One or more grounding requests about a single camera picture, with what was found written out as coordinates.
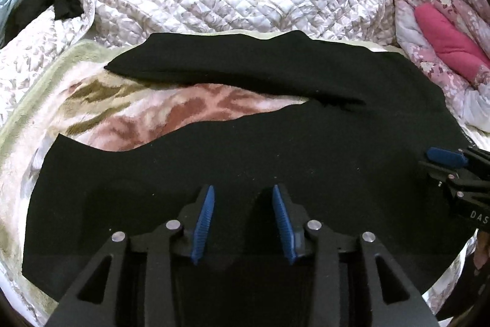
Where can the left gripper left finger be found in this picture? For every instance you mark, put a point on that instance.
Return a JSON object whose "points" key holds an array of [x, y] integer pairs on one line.
{"points": [[92, 298]]}

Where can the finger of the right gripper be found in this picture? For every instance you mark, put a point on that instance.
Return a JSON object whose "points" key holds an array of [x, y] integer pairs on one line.
{"points": [[471, 163]]}

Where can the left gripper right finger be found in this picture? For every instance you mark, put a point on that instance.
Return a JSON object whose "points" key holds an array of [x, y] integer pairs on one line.
{"points": [[392, 299]]}

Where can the black pants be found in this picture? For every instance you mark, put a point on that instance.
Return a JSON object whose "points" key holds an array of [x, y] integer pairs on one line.
{"points": [[350, 155]]}

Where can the person right hand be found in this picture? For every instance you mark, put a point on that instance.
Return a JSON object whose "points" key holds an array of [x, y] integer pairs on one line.
{"points": [[481, 253]]}

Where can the pink floral comforter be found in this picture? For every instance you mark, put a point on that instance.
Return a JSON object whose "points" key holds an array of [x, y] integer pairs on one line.
{"points": [[449, 41]]}

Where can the fleece floral blanket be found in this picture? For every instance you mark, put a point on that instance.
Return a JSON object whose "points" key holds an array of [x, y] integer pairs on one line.
{"points": [[74, 95]]}

